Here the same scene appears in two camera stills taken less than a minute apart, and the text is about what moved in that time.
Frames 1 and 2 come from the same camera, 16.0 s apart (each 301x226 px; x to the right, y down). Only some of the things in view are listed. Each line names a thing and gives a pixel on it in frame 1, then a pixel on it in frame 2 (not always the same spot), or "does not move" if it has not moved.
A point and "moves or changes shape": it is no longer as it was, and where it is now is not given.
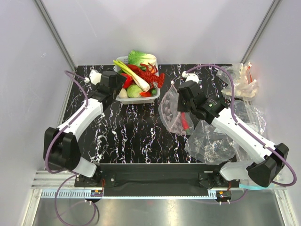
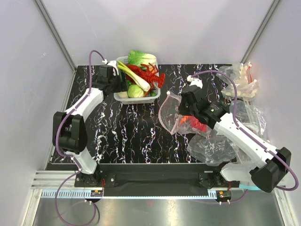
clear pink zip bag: (177, 121) moves or changes shape
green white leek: (143, 85) does not move
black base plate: (162, 180) does not move
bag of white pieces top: (244, 88) does not move
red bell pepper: (129, 81) -> (183, 119)
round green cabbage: (133, 91) does not move
